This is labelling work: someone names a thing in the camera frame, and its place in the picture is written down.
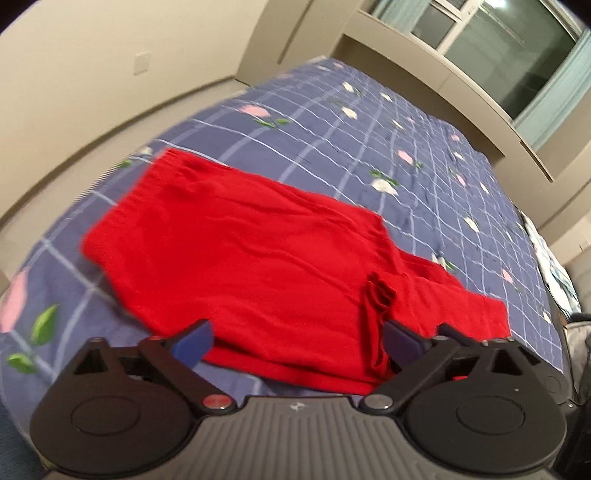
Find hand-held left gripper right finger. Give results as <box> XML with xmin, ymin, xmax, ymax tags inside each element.
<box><xmin>359</xmin><ymin>320</ymin><xmax>532</xmax><ymax>415</ymax></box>

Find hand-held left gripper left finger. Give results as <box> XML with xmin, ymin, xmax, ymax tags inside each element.
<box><xmin>69</xmin><ymin>319</ymin><xmax>235</xmax><ymax>416</ymax></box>

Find red pants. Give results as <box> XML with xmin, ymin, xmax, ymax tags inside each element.
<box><xmin>81</xmin><ymin>148</ymin><xmax>512</xmax><ymax>396</ymax></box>

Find light blue crumpled cloth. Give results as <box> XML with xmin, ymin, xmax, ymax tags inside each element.
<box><xmin>526</xmin><ymin>217</ymin><xmax>583</xmax><ymax>324</ymax></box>

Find blue floral checked quilt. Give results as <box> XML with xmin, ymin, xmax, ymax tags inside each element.
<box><xmin>0</xmin><ymin>58</ymin><xmax>570</xmax><ymax>416</ymax></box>

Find beige window seat cabinet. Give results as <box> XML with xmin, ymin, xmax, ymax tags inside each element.
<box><xmin>335</xmin><ymin>10</ymin><xmax>555</xmax><ymax>183</ymax></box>

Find light blue curtain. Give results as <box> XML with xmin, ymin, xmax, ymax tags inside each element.
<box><xmin>513</xmin><ymin>32</ymin><xmax>591</xmax><ymax>151</ymax></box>
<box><xmin>369</xmin><ymin>0</ymin><xmax>435</xmax><ymax>23</ymax></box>

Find tall beige wardrobe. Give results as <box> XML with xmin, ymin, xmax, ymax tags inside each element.
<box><xmin>235</xmin><ymin>0</ymin><xmax>370</xmax><ymax>88</ymax></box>

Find window with white frame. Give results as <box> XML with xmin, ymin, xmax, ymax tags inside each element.
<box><xmin>406</xmin><ymin>0</ymin><xmax>583</xmax><ymax>121</ymax></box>

